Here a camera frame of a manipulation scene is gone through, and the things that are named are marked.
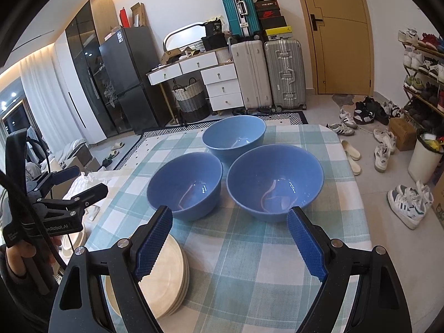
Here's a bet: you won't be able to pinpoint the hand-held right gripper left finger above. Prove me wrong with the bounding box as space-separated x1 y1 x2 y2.
50 206 174 333

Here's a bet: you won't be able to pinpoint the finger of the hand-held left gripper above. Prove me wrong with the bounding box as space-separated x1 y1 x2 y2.
26 166 81 196
36 183 109 221

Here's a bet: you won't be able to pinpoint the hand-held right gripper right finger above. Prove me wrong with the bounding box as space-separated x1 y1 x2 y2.
286 206 413 333

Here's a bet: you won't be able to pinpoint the light blue bowl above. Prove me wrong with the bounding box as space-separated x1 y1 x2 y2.
202 116 267 165

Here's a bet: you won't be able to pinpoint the person's left forearm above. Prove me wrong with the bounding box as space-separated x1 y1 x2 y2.
0 250 59 320

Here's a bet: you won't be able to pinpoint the person's left hand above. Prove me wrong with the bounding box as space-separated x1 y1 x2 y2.
7 236 66 275

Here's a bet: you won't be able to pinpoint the clear plastic packaging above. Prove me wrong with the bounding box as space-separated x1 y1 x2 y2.
67 171 108 216

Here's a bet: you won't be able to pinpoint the small cream dish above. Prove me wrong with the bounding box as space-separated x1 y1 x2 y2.
60 231 87 257

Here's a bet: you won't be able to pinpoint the checked tablecloth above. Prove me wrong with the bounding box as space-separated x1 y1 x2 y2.
62 123 365 333

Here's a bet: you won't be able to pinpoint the white curtain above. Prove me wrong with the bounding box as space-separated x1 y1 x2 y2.
19 49 66 146

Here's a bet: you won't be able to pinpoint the cream slipper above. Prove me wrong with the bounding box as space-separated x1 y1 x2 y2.
345 151 362 176
342 140 361 160

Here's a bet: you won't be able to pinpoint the plain white sneaker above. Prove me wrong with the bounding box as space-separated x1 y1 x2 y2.
374 144 391 173
374 128 397 153

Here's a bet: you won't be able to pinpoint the dark glass cabinet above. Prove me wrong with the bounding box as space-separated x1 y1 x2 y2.
54 0 118 144

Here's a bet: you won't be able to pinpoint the black refrigerator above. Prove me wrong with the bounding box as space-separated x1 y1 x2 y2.
99 27 163 136

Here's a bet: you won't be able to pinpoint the white black-striped sneaker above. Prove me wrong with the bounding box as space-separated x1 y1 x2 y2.
326 123 355 137
339 109 358 129

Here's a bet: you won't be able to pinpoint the woven laundry basket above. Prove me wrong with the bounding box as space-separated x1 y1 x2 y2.
171 78 210 123

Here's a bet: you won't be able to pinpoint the printed cardboard box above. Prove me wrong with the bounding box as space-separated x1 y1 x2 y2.
429 177 444 224

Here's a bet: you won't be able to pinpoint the black white sneaker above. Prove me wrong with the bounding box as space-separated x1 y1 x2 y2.
362 97 390 125
353 106 375 125

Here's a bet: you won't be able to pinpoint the white trash bin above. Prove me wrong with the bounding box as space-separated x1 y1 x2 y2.
407 133 441 184

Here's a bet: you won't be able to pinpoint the small brown cardboard box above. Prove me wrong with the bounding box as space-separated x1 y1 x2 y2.
388 117 417 151

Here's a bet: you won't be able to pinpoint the flat cardboard box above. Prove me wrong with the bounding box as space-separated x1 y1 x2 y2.
160 48 184 66

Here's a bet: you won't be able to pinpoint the white dressing table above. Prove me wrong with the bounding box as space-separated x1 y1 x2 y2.
146 48 243 125

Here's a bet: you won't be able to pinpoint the silver suitcase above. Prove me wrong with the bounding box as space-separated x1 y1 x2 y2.
264 38 307 110

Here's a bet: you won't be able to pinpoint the tall cardboard box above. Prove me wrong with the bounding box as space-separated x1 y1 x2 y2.
130 3 146 27

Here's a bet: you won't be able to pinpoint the white suitcase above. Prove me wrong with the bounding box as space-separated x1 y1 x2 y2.
230 40 273 111

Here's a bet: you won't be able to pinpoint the oval mirror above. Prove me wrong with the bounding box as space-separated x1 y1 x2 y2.
162 22 209 54

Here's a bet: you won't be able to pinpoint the group of assorted shoes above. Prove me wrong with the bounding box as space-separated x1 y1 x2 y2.
398 28 444 130

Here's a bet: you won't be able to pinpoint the black bag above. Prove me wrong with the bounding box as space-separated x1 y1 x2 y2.
201 35 228 51

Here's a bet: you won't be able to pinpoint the wooden door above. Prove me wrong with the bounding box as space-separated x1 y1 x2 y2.
295 0 375 96

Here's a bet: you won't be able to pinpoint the bamboo shoe rack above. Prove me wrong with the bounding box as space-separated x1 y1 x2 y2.
399 29 444 132

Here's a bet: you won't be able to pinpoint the teal suitcase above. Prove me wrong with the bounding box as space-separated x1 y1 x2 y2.
219 0 261 39

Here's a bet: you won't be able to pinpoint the thin black cable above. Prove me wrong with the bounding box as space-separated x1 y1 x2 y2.
26 137 52 195

